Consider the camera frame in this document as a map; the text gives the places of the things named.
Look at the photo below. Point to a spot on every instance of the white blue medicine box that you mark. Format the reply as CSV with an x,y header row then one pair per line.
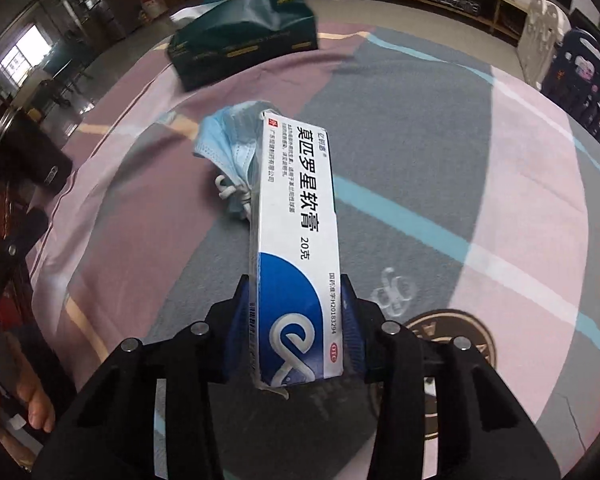
x,y
295,210

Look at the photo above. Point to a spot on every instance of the navy baby fence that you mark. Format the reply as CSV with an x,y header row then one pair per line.
x,y
585,85

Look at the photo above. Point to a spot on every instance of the dark green tissue pack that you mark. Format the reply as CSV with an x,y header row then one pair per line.
x,y
240,35

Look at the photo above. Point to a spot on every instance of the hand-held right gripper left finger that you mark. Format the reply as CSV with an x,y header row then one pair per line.
x,y
237,325

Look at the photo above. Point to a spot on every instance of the striped pastel tablecloth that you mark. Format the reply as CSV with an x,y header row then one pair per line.
x,y
405,160

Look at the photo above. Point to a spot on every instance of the blue face mask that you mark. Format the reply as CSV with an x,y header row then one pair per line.
x,y
225,150

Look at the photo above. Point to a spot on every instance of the person's left hand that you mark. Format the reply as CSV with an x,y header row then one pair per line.
x,y
37,405

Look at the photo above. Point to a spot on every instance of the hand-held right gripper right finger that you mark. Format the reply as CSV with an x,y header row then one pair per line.
x,y
352,330

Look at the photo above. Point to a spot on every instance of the black monitor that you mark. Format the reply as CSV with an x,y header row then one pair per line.
x,y
587,22

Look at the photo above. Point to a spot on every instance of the small bright window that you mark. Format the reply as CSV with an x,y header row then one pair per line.
x,y
20,57

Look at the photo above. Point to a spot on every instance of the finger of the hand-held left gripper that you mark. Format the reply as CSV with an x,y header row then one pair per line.
x,y
15,245

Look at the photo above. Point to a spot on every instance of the black tumbler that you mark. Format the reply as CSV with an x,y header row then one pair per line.
x,y
35,160

